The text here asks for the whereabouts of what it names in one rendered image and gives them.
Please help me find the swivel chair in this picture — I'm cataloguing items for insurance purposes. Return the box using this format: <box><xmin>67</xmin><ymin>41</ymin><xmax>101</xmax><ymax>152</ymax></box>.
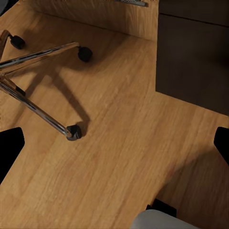
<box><xmin>0</xmin><ymin>0</ymin><xmax>93</xmax><ymax>141</ymax></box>

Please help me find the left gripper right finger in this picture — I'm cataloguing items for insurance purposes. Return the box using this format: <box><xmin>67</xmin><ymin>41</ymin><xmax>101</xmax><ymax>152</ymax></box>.
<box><xmin>214</xmin><ymin>127</ymin><xmax>229</xmax><ymax>165</ymax></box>

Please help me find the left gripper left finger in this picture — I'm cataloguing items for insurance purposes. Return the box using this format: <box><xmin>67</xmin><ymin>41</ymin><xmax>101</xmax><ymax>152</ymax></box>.
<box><xmin>0</xmin><ymin>127</ymin><xmax>25</xmax><ymax>184</ymax></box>

